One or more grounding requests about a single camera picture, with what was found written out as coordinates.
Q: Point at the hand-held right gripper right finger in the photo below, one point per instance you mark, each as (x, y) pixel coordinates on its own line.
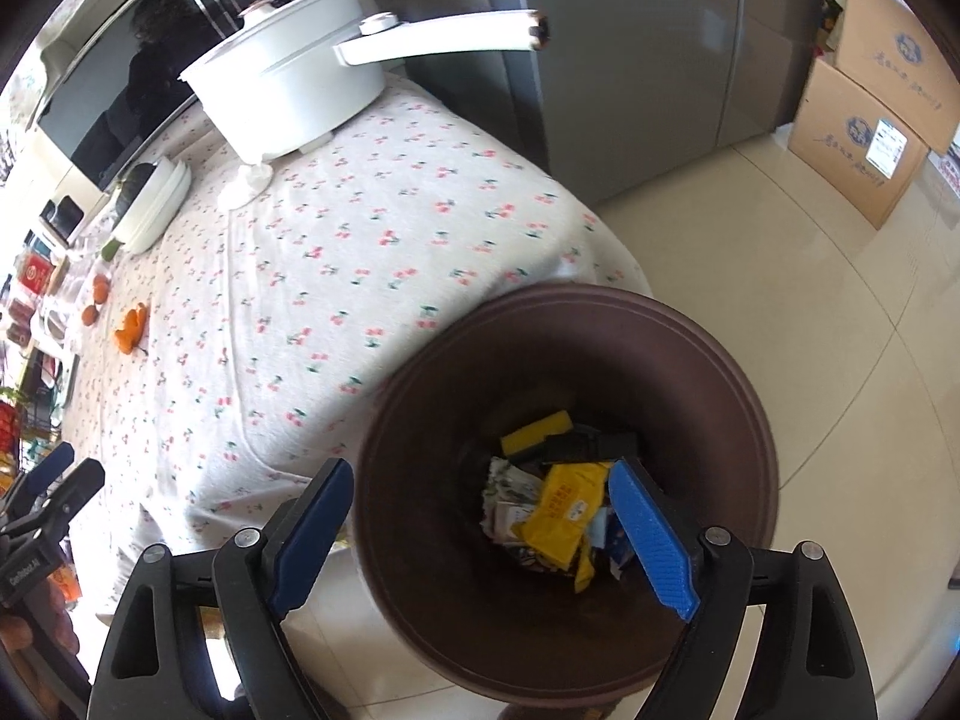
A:
(652, 540)

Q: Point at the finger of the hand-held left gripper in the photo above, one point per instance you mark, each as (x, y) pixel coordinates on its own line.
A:
(49, 465)
(79, 480)

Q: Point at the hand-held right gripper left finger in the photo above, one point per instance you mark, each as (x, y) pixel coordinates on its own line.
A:
(315, 532)

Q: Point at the yellow packet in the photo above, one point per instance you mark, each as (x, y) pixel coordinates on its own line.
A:
(562, 510)

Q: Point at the pale snack bag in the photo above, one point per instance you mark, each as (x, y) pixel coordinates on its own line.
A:
(510, 491)

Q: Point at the yellow sponge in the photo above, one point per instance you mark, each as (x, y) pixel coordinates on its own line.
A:
(536, 431)

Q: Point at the brown plastic trash bin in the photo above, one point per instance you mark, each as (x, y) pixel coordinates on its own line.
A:
(450, 405)

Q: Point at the person's left hand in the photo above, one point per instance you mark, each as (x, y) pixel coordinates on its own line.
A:
(19, 634)

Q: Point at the small orange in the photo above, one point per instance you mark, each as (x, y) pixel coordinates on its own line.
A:
(90, 313)
(100, 287)

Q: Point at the orange peel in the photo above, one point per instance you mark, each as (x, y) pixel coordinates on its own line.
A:
(131, 330)

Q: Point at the row of red snack packets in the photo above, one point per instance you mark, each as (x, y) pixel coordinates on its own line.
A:
(37, 274)

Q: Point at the floral cherry tablecloth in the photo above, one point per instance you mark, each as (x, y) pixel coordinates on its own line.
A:
(337, 240)

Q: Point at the green squash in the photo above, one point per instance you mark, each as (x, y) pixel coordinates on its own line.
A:
(139, 176)

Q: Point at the black microwave oven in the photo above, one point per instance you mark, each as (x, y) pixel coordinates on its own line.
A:
(112, 90)

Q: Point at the white electric pot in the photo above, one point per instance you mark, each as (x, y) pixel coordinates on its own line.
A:
(285, 97)

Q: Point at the cardboard box with white label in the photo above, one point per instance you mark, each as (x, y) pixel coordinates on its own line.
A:
(847, 150)

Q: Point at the printed bag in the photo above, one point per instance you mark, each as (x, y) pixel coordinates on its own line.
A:
(949, 172)

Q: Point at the grey refrigerator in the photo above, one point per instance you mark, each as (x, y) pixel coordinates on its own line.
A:
(637, 52)

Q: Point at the brown cardboard box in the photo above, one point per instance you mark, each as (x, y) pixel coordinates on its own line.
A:
(900, 52)

